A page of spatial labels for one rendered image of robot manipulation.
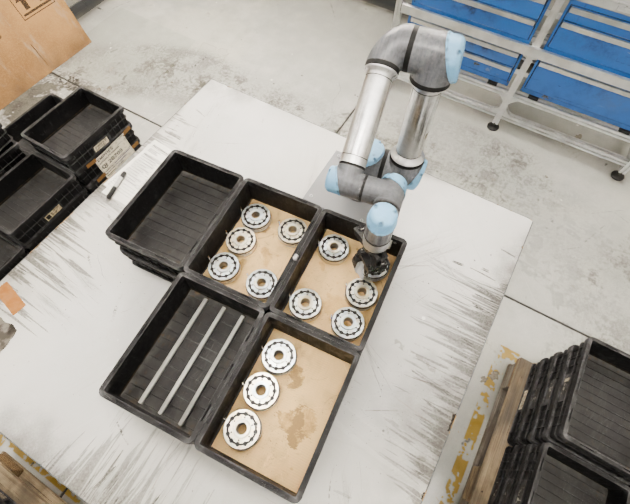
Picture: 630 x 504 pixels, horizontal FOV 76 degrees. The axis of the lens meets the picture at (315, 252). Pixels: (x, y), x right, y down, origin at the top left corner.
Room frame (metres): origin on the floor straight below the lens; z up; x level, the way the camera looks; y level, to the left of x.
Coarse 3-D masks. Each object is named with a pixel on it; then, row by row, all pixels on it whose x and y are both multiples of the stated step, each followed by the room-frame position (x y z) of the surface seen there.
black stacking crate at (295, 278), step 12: (324, 216) 0.73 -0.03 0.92; (324, 228) 0.74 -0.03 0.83; (336, 228) 0.73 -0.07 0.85; (348, 228) 0.71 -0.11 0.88; (312, 240) 0.65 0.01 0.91; (312, 252) 0.65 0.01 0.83; (396, 252) 0.64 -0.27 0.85; (300, 264) 0.57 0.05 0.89; (300, 276) 0.55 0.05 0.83; (288, 288) 0.49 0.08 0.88; (288, 300) 0.47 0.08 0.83
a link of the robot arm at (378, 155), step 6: (378, 144) 0.98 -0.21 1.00; (372, 150) 0.96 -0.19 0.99; (378, 150) 0.95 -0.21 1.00; (384, 150) 0.96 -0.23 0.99; (372, 156) 0.93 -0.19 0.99; (378, 156) 0.93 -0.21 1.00; (384, 156) 0.94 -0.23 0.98; (372, 162) 0.91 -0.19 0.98; (378, 162) 0.92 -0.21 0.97; (384, 162) 0.92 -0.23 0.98; (366, 168) 0.91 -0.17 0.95; (372, 168) 0.91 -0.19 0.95; (378, 168) 0.91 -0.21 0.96; (366, 174) 0.91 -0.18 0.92; (372, 174) 0.90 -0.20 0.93; (378, 174) 0.90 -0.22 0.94
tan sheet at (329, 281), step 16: (352, 240) 0.69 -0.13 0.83; (352, 256) 0.63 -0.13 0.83; (304, 272) 0.57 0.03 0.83; (320, 272) 0.57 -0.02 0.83; (336, 272) 0.57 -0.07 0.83; (352, 272) 0.57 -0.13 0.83; (320, 288) 0.51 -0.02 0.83; (336, 288) 0.51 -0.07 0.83; (288, 304) 0.45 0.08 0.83; (304, 304) 0.45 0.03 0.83; (336, 304) 0.46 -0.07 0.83; (320, 320) 0.40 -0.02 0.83; (368, 320) 0.40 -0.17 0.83
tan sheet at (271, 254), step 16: (272, 208) 0.82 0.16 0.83; (240, 224) 0.75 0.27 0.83; (272, 224) 0.75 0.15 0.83; (272, 240) 0.69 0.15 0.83; (256, 256) 0.63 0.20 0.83; (272, 256) 0.63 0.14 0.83; (288, 256) 0.63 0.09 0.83; (208, 272) 0.56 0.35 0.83; (240, 272) 0.56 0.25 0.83; (240, 288) 0.51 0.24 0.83
